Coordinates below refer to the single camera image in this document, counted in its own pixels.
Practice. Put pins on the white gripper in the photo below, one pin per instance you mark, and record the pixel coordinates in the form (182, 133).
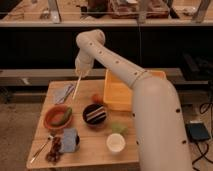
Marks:
(83, 65)

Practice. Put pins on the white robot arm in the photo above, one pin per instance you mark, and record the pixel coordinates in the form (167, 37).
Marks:
(160, 132)

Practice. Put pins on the orange toy fruit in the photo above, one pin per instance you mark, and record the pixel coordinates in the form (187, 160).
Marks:
(96, 98)

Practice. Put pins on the grey folded cloth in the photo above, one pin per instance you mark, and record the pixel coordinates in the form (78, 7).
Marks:
(60, 94)

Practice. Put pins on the yellow plastic bin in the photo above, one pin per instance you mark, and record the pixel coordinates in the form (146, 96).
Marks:
(117, 95)

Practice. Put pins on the black bowl with striped cake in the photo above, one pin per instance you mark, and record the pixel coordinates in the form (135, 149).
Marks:
(94, 114)

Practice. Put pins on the green avocado toy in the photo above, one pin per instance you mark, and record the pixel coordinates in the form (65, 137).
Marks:
(65, 117)

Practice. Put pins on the orange bowl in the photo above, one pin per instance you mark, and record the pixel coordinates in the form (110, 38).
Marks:
(54, 114)

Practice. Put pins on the wooden table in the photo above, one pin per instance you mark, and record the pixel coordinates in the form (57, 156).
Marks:
(93, 152)

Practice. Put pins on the black mug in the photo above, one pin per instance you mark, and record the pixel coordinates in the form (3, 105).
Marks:
(77, 140)

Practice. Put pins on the blue sponge block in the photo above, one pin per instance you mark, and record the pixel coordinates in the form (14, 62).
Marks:
(68, 142)

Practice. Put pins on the small thin paintbrush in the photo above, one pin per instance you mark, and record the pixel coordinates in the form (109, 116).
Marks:
(50, 137)

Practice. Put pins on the white cup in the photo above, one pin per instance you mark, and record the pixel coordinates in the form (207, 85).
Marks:
(115, 143)

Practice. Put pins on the brown grape cluster toy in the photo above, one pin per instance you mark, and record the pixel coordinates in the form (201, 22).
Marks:
(54, 154)

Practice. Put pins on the black foot pedal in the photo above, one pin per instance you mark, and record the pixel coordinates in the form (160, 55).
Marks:
(197, 132)

